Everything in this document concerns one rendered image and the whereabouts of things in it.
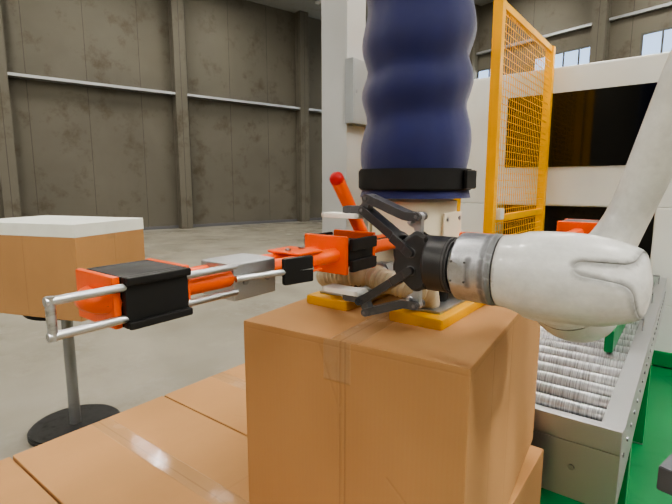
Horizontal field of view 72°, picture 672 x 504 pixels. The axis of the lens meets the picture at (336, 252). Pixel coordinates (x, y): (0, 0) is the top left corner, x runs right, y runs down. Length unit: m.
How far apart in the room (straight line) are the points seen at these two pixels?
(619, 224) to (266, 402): 0.61
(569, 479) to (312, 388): 0.82
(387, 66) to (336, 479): 0.71
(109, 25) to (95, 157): 3.13
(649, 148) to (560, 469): 0.91
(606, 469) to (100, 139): 12.26
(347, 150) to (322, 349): 1.69
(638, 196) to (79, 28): 12.83
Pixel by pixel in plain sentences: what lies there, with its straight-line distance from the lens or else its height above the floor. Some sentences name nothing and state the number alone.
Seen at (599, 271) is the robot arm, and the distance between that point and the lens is 0.55.
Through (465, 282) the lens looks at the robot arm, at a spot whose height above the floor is 1.06.
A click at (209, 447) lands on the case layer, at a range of 1.26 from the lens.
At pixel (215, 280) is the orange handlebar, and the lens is 0.54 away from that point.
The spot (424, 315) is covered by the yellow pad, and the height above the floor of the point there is 0.96.
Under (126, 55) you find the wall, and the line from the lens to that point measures 13.24.
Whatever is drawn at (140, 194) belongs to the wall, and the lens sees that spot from 12.91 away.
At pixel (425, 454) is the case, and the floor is 0.80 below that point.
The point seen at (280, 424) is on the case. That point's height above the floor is 0.77.
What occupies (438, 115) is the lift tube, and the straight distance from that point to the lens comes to 0.88.
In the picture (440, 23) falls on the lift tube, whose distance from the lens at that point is 0.90.
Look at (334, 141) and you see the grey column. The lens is 2.38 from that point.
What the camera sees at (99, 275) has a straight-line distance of 0.49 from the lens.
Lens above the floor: 1.18
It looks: 8 degrees down
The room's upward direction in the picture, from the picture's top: straight up
